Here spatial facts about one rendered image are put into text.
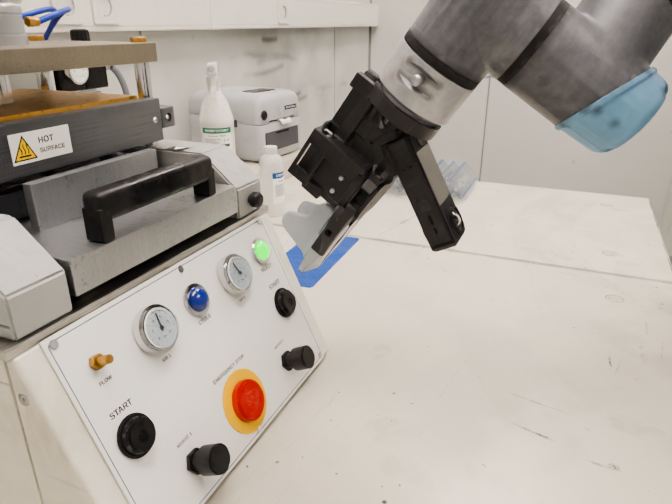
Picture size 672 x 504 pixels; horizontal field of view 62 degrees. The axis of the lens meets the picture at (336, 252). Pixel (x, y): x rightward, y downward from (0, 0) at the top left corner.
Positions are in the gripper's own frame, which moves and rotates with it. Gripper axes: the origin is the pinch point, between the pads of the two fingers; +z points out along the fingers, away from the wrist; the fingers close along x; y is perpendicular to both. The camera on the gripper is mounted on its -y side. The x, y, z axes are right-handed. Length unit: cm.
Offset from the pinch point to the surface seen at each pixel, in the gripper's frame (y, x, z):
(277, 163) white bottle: 24, -49, 20
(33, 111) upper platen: 25.8, 14.6, -2.7
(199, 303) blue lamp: 4.7, 12.7, 2.7
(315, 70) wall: 67, -164, 40
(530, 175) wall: -30, -229, 33
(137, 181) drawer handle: 14.1, 14.9, -5.0
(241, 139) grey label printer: 43, -72, 34
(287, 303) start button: -0.4, 0.7, 5.7
